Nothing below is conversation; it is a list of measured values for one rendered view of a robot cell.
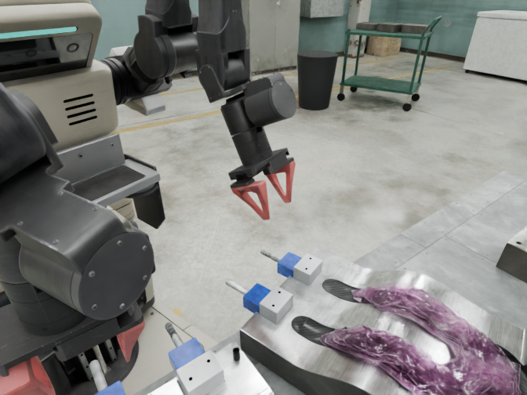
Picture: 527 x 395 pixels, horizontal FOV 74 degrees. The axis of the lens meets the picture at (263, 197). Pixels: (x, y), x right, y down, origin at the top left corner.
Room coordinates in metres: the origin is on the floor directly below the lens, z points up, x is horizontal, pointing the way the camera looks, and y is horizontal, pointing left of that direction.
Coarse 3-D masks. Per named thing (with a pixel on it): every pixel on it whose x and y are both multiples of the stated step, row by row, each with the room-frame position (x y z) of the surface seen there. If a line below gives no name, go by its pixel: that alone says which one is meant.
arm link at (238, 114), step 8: (232, 96) 0.58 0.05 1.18; (240, 96) 0.56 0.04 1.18; (224, 104) 0.57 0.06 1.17; (232, 104) 0.55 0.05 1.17; (240, 104) 0.55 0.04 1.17; (224, 112) 0.55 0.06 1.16; (232, 112) 0.55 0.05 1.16; (240, 112) 0.55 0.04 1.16; (224, 120) 0.56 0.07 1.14; (232, 120) 0.55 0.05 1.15; (240, 120) 0.54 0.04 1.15; (248, 120) 0.54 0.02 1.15; (232, 128) 0.55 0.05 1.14; (240, 128) 0.54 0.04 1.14; (248, 128) 0.54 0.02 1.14
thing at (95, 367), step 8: (96, 360) 0.29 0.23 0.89; (96, 368) 0.28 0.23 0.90; (96, 376) 0.27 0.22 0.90; (96, 384) 0.26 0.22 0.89; (104, 384) 0.26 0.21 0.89; (112, 384) 0.25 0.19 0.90; (120, 384) 0.25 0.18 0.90; (104, 392) 0.24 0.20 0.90; (112, 392) 0.24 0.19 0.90; (120, 392) 0.24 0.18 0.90
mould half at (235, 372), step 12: (228, 348) 0.31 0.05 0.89; (240, 348) 0.31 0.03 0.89; (228, 360) 0.29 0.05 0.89; (240, 360) 0.29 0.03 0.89; (228, 372) 0.28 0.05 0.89; (240, 372) 0.28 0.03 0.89; (252, 372) 0.28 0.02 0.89; (168, 384) 0.26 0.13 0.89; (228, 384) 0.26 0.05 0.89; (240, 384) 0.26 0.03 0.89; (252, 384) 0.26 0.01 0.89; (264, 384) 0.26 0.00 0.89
